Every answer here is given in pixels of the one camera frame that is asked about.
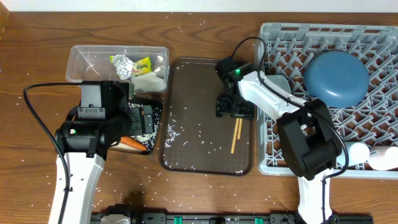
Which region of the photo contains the pink cup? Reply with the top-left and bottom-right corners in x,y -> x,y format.
368,146 -> 397,171

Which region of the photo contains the white napkin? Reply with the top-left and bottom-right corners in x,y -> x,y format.
131,72 -> 167,92

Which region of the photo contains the foil snack wrapper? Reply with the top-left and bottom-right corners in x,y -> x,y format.
109,54 -> 152,80

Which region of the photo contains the dark blue plate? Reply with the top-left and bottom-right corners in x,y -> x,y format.
303,51 -> 369,108

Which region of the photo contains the orange carrot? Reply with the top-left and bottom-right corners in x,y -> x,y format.
120,137 -> 147,151

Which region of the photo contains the dark brown serving tray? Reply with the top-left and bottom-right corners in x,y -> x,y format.
159,57 -> 254,176

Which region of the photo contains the grey dishwasher rack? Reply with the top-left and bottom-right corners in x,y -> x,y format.
254,22 -> 398,180

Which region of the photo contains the black plastic bin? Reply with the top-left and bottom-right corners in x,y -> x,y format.
110,97 -> 163,155

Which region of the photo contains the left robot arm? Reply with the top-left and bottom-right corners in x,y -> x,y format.
49,81 -> 159,223

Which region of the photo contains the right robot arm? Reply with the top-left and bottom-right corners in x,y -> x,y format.
215,56 -> 343,223

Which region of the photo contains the wooden chopstick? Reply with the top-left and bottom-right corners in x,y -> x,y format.
231,118 -> 239,154
237,118 -> 243,140

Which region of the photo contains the light blue rice bowl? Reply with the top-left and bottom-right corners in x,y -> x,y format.
267,75 -> 292,94

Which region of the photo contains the clear plastic bin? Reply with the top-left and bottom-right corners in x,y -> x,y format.
66,45 -> 170,92

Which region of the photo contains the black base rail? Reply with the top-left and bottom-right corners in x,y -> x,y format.
90,203 -> 374,224

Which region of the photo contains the small blue cup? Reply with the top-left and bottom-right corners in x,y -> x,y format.
345,142 -> 370,167

